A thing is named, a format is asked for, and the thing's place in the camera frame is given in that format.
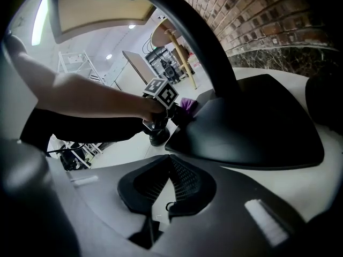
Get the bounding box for wooden tabletop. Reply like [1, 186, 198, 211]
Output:
[47, 0, 183, 45]

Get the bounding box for round light wooden table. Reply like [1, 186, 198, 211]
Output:
[151, 17, 188, 48]

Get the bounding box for person's left black shoe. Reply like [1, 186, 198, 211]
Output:
[148, 127, 172, 147]

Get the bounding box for white metal rack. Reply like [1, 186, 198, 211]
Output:
[50, 50, 105, 170]

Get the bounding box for thin black cable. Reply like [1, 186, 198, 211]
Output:
[47, 142, 87, 155]

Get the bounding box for brown folding board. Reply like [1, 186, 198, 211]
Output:
[122, 50, 159, 87]

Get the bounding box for purple cloth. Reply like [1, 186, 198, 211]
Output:
[180, 97, 199, 117]

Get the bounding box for black camera tripod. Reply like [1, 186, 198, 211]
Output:
[159, 58, 181, 85]

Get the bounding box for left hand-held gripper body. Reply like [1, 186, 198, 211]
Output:
[141, 78, 189, 131]

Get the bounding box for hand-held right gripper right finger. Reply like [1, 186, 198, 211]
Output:
[151, 154, 309, 257]

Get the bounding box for long ceiling light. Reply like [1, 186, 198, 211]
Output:
[31, 0, 49, 47]

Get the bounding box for person's left forearm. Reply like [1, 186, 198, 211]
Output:
[10, 35, 164, 122]

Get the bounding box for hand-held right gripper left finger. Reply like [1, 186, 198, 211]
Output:
[48, 154, 172, 257]

